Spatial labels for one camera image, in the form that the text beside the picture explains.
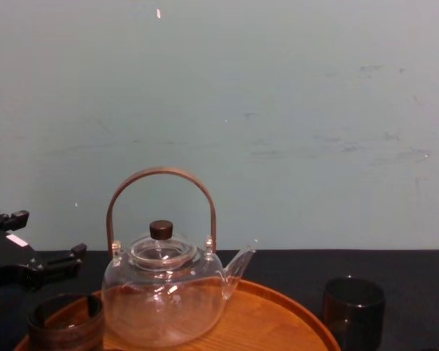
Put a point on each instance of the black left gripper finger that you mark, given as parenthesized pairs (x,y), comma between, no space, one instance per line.
(12,219)
(55,265)

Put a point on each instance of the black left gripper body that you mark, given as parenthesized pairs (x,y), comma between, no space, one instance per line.
(3,252)

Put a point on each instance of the round wooden tray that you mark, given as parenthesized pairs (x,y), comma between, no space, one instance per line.
(263,321)

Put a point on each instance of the dark smoked glass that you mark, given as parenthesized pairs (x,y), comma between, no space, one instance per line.
(353,314)

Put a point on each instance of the dark glass with wooden sleeve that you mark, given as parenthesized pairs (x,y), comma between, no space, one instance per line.
(64,334)

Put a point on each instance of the glass teapot lid dark knob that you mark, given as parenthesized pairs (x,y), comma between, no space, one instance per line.
(161,228)

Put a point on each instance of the black table cloth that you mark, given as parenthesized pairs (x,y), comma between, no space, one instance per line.
(406,270)

